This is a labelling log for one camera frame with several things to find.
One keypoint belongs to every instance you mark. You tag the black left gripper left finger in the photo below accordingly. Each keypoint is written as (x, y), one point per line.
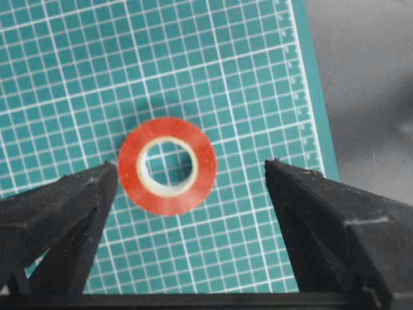
(50, 234)

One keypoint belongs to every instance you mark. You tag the red vinyl tape roll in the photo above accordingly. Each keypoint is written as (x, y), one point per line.
(167, 166)

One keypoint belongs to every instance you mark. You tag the green grid cutting mat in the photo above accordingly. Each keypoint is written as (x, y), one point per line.
(78, 76)

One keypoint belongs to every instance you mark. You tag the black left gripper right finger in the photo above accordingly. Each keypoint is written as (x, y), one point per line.
(349, 248)

